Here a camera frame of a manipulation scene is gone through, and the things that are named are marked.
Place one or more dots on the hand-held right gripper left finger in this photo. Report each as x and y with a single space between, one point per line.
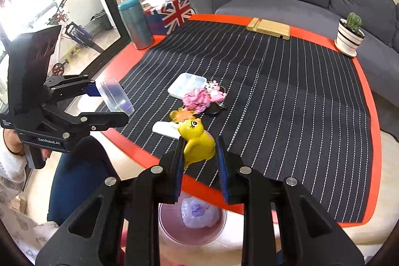
179 166

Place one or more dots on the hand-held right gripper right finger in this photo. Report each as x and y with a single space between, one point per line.
222 166

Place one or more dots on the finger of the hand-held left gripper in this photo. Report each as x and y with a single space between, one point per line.
106 119
92 90

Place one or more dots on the clear plastic cup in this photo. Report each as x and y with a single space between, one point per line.
113 96

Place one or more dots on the yellow duck toy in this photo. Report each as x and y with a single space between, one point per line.
198 141

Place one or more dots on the pink trash bin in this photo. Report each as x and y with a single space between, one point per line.
187 236

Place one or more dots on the person's left forearm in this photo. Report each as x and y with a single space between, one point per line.
9 169

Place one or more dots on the person's left hand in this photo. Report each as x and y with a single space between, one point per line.
12 141

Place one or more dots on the white plastic piece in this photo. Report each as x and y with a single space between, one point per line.
163 129

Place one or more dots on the orange yellow small toy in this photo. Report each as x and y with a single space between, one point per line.
180 115

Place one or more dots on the crumpled white plastic bag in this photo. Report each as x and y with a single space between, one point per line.
199 213

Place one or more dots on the pink crumpled pom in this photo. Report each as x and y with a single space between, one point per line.
196 100

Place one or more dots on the person's leg in jeans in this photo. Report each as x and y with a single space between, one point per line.
78 185

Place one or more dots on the teal thermos bottle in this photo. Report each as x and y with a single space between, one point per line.
135 23

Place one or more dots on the white compartment tray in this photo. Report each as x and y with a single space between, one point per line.
184 83

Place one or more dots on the black striped table mat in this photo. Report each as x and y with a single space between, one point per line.
280 97

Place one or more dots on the union jack flag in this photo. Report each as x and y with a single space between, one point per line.
174 15

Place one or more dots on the person's patterned clothing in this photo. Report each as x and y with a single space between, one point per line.
18 222

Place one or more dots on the wooden phone stand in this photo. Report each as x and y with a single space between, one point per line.
268 27

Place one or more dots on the grey fabric sofa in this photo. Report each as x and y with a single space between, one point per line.
280 4

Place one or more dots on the potted cactus in striped pot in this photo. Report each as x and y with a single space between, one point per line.
348 35

